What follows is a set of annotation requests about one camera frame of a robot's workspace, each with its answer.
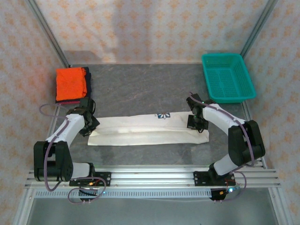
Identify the white flower print t-shirt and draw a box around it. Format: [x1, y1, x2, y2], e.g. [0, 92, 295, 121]
[88, 112, 210, 146]

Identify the navy folded t-shirt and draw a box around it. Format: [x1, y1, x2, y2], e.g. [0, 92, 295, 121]
[81, 67, 92, 104]

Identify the orange folded t-shirt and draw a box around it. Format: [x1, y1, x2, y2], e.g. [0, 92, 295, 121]
[55, 67, 88, 103]

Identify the teal plastic basket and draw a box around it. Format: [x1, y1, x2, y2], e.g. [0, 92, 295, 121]
[201, 53, 257, 105]

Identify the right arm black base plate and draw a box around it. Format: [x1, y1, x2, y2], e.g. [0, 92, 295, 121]
[193, 170, 236, 188]

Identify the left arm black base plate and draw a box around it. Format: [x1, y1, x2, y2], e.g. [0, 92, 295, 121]
[69, 172, 112, 188]

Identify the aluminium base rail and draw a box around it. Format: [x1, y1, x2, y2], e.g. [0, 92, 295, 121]
[24, 164, 282, 188]

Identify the slotted grey cable duct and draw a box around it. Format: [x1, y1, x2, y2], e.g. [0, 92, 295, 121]
[35, 188, 213, 199]

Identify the aluminium frame post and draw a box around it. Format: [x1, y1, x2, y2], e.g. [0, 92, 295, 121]
[24, 0, 71, 68]
[240, 0, 279, 59]

